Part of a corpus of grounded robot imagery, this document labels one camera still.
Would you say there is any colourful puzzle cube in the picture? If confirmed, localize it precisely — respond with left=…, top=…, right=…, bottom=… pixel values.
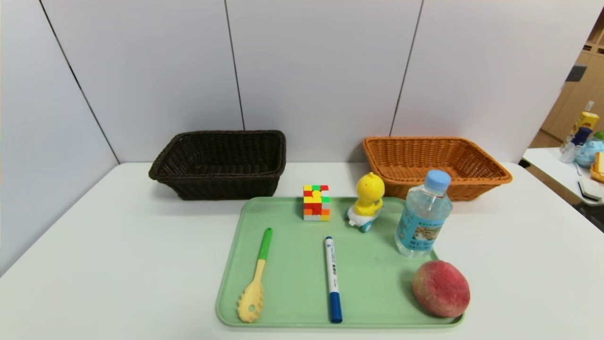
left=303, top=184, right=331, bottom=221

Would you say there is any yellow duck scooter toy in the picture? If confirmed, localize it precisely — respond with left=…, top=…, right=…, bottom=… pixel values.
left=346, top=172, right=386, bottom=233

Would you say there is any cream pasta spoon green handle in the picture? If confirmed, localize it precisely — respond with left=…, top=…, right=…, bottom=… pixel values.
left=237, top=228, right=273, bottom=324

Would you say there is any clear water bottle blue cap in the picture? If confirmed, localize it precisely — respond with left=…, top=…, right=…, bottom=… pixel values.
left=394, top=170, right=453, bottom=258

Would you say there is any red peach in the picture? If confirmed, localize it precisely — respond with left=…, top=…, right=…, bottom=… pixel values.
left=412, top=260, right=471, bottom=318

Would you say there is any dark brown wicker basket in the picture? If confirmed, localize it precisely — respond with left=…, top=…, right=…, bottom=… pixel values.
left=148, top=130, right=287, bottom=201

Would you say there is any orange wicker basket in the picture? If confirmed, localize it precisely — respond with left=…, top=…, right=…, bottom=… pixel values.
left=362, top=136, right=513, bottom=202

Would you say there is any white marker blue cap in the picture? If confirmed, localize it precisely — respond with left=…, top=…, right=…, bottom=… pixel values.
left=324, top=236, right=344, bottom=324

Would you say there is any light green plastic tray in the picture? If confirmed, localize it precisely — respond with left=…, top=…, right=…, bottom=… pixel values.
left=216, top=196, right=466, bottom=329

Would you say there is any white side table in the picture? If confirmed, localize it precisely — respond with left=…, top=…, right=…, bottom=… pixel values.
left=522, top=147, right=604, bottom=206

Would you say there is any clear bottle dark blue cap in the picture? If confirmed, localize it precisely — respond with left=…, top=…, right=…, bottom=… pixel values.
left=560, top=127, right=593, bottom=164

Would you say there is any wooden cabinet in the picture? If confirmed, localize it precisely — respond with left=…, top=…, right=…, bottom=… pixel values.
left=528, top=9, right=604, bottom=149

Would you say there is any yellow bottle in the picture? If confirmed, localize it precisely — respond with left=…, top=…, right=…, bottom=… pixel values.
left=571, top=111, right=600, bottom=142

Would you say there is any light blue round container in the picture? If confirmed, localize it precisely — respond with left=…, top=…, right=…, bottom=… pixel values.
left=575, top=131, right=604, bottom=169

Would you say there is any black and white flat item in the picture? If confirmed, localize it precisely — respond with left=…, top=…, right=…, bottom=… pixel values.
left=578, top=179, right=604, bottom=203

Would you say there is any orange yellow item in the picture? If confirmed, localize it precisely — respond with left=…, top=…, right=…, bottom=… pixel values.
left=590, top=152, right=604, bottom=183

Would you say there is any grey wall box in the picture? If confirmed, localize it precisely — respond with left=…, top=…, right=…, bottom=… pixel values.
left=566, top=63, right=588, bottom=82

